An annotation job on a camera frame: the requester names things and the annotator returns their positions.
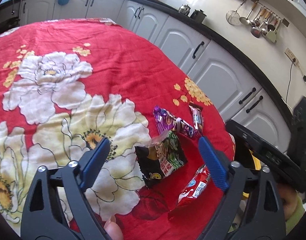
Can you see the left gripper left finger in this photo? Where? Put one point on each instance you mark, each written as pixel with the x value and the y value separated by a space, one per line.
pixel 77 177

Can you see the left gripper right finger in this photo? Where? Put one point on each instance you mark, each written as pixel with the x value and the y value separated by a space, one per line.
pixel 232 179

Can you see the brown chocolate bar wrapper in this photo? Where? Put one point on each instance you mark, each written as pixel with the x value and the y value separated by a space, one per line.
pixel 197 118

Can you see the black green snack packet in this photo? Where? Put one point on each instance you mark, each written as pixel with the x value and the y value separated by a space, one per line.
pixel 160 158

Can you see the green sleeve forearm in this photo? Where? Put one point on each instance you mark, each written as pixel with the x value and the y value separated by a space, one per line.
pixel 294 213

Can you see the black kitchen countertop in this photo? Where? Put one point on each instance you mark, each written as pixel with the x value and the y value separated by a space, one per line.
pixel 261 94

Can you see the person right hand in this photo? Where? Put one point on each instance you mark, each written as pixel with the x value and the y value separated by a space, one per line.
pixel 289 200

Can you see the person left hand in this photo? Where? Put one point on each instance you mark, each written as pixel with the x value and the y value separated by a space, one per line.
pixel 112 228

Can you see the red snack packet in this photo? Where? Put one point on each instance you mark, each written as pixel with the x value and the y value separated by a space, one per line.
pixel 191 192

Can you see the purple candy wrapper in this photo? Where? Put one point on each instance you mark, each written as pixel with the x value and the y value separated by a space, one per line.
pixel 165 121

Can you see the red floral tablecloth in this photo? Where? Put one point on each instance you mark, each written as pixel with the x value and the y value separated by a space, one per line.
pixel 66 84

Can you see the steel ladle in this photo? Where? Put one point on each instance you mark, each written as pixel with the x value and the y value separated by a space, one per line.
pixel 245 20

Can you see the black cooking pot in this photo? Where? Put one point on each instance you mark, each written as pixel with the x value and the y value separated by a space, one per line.
pixel 198 16

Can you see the steel teapot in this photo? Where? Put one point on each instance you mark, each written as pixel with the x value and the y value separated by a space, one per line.
pixel 184 9

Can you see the wall power socket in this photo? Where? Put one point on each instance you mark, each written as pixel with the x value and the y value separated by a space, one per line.
pixel 291 56

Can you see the wire skimmer ladle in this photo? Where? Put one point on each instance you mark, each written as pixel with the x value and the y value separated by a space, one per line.
pixel 232 16

